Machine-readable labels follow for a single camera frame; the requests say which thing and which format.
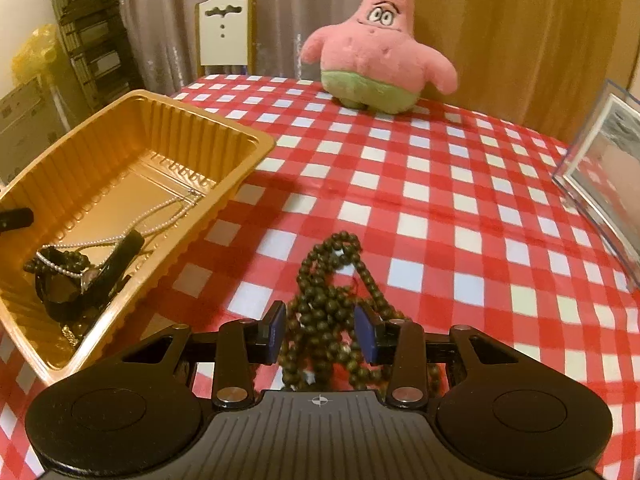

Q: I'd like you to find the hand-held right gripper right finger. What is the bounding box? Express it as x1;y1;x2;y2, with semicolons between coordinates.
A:
353;303;527;410

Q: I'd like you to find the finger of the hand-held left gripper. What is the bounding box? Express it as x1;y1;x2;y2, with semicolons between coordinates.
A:
0;207;34;235

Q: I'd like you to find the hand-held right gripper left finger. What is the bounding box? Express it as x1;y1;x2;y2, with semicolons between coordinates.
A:
119;301;288;410

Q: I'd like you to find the dark bead necklace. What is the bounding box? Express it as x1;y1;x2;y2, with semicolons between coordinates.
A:
279;230;444;397

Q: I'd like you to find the white pearl necklace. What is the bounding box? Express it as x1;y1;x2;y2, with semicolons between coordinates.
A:
37;187;202;279

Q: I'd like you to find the brown bead bracelet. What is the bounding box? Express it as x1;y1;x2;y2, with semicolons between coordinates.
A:
23;249;92;281

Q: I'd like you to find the black wrist watch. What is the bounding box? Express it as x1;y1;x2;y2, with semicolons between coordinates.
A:
36;232;146;322

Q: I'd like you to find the orange plastic tray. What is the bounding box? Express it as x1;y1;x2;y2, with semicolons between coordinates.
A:
0;89;278;386

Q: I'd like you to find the cardboard box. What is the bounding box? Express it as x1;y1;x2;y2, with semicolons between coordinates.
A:
0;77;69;184

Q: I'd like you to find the red checkered tablecloth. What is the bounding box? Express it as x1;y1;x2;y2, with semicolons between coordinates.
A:
0;74;640;480

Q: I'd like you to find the yellow plastic bag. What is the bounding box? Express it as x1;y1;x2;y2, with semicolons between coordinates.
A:
11;23;67;87

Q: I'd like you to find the black folding step ladder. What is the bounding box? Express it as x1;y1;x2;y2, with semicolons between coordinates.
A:
49;0;147;112

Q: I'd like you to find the white wooden chair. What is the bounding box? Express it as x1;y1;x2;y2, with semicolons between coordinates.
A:
195;0;257;79

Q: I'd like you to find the pink starfish plush toy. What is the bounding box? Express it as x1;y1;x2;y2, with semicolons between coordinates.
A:
300;0;459;114

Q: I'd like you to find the grey curtain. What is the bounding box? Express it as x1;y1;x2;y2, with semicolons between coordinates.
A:
112;0;377;99

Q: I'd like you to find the brown curtain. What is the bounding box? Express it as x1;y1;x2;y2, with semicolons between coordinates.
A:
372;0;640;147

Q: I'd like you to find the clear acrylic photo frame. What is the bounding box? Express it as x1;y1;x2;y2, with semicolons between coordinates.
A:
551;78;640;292

